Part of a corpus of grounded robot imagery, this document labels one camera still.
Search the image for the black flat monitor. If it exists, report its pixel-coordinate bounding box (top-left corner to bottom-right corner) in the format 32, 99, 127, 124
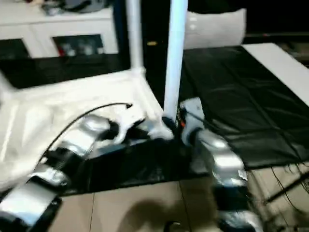
243, 32, 309, 47

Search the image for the white plastic table leg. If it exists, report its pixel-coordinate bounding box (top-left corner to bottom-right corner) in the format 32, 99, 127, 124
162, 0, 189, 119
0, 71, 18, 97
125, 0, 147, 76

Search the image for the grey cushion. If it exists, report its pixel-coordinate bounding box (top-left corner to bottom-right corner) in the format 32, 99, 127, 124
183, 8, 248, 49

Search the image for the white flat board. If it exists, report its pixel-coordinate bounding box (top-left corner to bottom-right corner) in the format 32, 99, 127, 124
240, 43, 309, 107

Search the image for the white cabinet with glass doors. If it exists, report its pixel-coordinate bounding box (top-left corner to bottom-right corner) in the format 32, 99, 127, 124
0, 4, 119, 58

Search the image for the black mat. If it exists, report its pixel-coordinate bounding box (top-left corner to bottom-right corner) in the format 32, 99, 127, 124
0, 45, 309, 197

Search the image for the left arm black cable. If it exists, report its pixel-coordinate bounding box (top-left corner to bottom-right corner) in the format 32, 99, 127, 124
38, 102, 134, 163

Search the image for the white plastic table top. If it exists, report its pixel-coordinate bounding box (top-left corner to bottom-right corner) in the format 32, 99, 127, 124
0, 67, 175, 193

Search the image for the black floor stand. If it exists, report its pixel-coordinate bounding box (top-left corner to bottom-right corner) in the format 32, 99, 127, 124
265, 177, 309, 205

